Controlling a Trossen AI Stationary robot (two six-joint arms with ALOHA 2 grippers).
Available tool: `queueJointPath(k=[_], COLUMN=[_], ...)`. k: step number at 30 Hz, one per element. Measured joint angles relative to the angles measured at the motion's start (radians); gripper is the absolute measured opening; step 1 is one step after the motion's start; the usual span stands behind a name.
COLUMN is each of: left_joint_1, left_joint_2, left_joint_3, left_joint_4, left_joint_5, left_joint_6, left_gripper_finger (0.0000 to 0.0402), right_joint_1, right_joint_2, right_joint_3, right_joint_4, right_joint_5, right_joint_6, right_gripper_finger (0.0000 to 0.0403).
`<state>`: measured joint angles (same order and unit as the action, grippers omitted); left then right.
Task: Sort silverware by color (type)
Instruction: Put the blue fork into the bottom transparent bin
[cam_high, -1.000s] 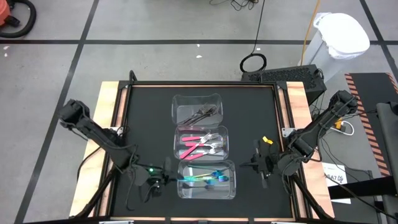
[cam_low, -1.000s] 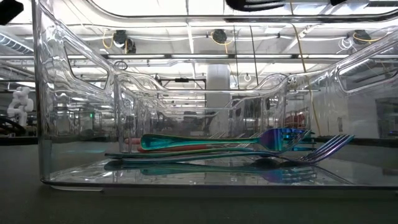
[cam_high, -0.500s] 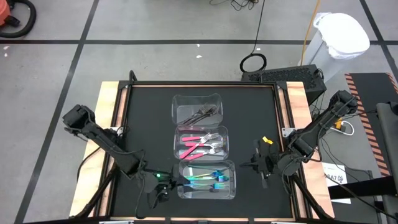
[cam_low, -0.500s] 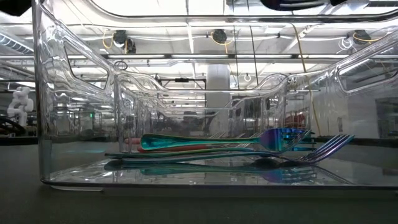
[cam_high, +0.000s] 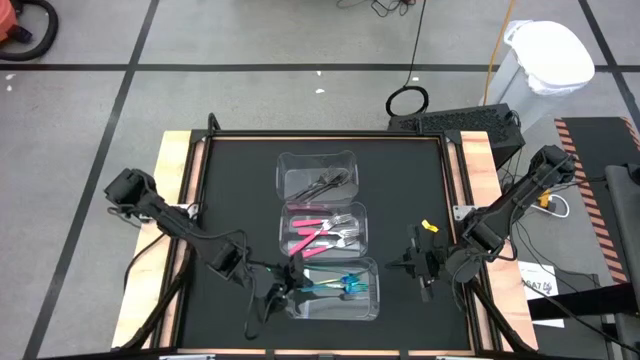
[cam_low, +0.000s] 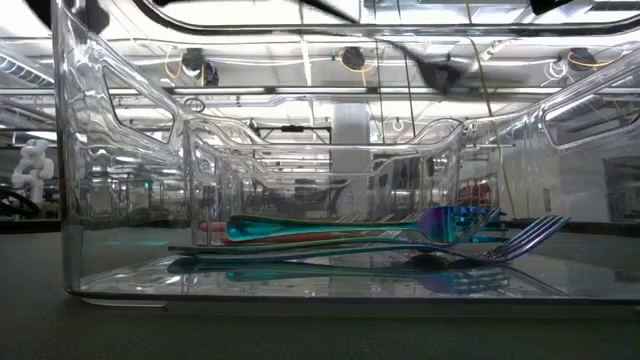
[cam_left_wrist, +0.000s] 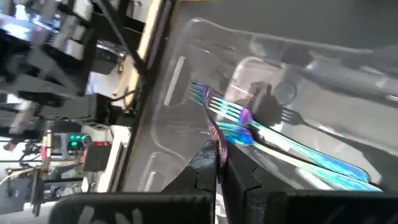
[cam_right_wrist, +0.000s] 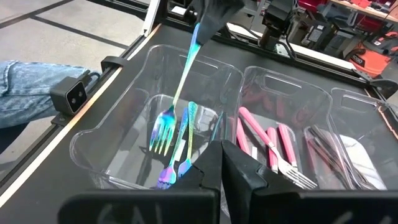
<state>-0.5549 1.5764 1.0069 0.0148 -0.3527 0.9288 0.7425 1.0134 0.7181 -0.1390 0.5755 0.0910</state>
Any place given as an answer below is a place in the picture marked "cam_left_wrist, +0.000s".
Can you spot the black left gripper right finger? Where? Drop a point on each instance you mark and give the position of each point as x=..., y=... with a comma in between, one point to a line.
x=245, y=183

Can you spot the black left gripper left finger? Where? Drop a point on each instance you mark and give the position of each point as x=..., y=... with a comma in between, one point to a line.
x=205, y=174

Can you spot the rainbow metal fork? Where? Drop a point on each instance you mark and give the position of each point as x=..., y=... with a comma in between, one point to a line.
x=217, y=137
x=295, y=161
x=311, y=152

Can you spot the trash can with white bag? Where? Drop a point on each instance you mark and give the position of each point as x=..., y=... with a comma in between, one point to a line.
x=113, y=161

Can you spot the red and black equipment box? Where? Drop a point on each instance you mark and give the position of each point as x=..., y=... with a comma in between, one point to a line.
x=96, y=155

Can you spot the clear plastic bin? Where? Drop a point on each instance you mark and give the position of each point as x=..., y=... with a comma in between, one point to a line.
x=202, y=46

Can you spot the black table mat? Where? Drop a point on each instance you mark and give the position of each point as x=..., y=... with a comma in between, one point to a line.
x=280, y=12

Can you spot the black metal table frame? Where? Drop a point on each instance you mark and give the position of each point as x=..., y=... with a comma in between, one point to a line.
x=146, y=84

